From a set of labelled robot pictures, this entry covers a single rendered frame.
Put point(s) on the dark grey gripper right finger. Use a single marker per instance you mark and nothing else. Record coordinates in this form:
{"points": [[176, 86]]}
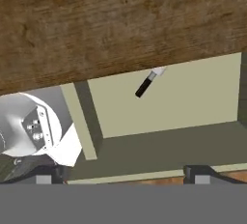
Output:
{"points": [[189, 174]]}

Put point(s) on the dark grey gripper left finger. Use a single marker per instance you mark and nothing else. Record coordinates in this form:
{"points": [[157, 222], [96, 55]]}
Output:
{"points": [[60, 175]]}

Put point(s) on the open olive drawer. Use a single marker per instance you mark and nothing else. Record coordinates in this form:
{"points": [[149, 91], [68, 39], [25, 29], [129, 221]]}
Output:
{"points": [[167, 105]]}

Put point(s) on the white round object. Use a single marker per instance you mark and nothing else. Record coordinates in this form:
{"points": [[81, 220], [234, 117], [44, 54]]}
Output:
{"points": [[14, 121]]}

